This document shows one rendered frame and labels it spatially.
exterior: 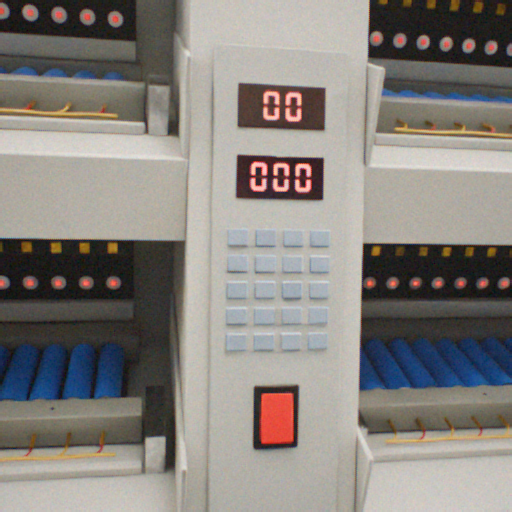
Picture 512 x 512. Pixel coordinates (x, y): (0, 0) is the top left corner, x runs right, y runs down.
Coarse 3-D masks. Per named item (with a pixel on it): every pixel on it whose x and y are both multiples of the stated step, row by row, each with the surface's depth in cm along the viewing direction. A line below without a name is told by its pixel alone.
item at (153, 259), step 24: (144, 0) 49; (168, 0) 49; (144, 24) 49; (168, 24) 49; (144, 48) 49; (168, 48) 49; (144, 72) 49; (168, 72) 49; (144, 240) 50; (168, 240) 50; (144, 264) 50; (168, 264) 50; (144, 288) 50; (168, 288) 50; (144, 312) 50; (168, 312) 50; (144, 336) 50; (168, 336) 50
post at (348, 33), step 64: (192, 0) 30; (256, 0) 30; (320, 0) 31; (192, 64) 30; (192, 128) 30; (192, 192) 30; (192, 256) 30; (192, 320) 31; (192, 384) 31; (192, 448) 31
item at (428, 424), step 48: (384, 288) 50; (432, 288) 51; (480, 288) 51; (384, 336) 49; (432, 336) 49; (480, 336) 50; (384, 384) 44; (432, 384) 43; (480, 384) 43; (384, 432) 41; (432, 432) 41; (480, 432) 40; (384, 480) 36; (432, 480) 37; (480, 480) 37
